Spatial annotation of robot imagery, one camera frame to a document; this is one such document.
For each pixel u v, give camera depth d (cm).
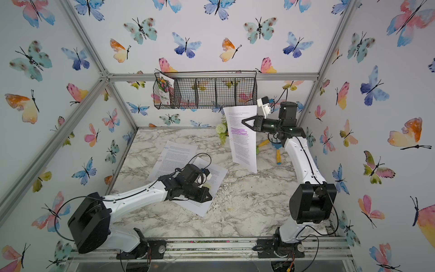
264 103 69
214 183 93
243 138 76
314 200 44
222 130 99
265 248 73
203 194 70
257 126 67
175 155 107
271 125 67
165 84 87
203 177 67
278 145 108
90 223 42
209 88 98
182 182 64
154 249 74
